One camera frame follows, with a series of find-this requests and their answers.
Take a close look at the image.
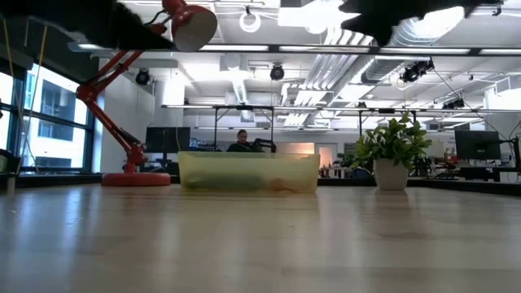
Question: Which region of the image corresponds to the long linear ceiling light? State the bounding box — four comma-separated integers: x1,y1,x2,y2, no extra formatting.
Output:
67,40,521,58

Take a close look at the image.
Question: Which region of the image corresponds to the person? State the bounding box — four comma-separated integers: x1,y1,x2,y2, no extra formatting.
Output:
226,129,261,154

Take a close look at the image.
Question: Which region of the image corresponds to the black computer monitor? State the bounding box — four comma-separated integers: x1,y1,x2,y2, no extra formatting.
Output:
145,126,191,155
454,129,501,161

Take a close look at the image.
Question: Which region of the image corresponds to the large window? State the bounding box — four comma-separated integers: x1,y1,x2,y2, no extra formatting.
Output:
0,60,97,174

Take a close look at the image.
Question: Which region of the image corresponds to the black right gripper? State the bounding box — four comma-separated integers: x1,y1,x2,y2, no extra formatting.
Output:
339,0,502,46

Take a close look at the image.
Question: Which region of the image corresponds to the small green potted plant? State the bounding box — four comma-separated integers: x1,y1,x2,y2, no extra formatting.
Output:
348,112,433,191

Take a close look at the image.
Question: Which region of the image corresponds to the black aluminium table frame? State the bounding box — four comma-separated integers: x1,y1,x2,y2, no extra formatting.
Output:
0,173,521,197

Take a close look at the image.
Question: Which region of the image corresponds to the yellow translucent plastic bin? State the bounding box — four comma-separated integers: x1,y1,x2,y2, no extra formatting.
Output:
177,151,322,195

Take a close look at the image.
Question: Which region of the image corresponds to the red desk lamp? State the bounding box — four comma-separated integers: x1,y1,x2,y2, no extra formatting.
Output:
76,0,219,187

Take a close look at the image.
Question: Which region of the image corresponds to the white ring ceiling light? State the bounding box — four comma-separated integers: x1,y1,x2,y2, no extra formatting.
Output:
239,11,262,33

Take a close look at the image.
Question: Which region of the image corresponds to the black background workstation frame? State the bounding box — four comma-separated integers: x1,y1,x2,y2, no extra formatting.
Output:
160,104,416,154

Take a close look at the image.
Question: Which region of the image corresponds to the beige hanging cable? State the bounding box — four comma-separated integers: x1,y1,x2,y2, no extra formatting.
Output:
0,15,50,164

